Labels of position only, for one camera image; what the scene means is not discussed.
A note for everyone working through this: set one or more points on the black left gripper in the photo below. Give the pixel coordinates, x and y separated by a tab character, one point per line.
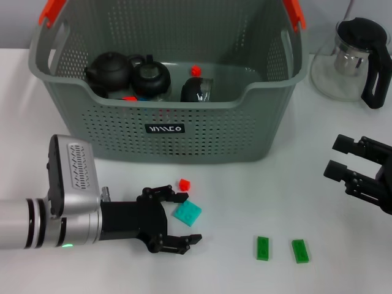
131	220

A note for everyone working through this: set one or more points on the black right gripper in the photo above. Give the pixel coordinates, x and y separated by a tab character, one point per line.
387	190

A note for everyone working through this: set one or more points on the teal square brick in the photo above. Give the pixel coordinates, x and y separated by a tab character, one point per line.
188	214

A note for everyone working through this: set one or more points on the blue square brick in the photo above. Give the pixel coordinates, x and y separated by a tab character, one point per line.
146	100

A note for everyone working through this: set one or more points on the bright red slope brick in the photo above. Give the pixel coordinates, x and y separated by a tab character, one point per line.
130	99

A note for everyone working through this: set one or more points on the glass teacup with black holder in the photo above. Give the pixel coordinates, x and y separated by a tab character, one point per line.
151	79
193	90

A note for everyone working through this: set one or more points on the small orange-red brick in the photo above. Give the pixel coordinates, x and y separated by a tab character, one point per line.
184	184
196	71

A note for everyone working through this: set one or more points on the gray perforated storage bin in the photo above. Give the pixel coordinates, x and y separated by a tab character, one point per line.
214	131

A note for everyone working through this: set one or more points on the green rectangular brick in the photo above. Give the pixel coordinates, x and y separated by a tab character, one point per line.
300	251
263	248

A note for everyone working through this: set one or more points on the glass pitcher with black lid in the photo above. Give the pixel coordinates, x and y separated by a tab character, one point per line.
361	33

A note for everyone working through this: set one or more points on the black ceramic teapot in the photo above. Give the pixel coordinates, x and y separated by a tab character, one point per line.
107	72

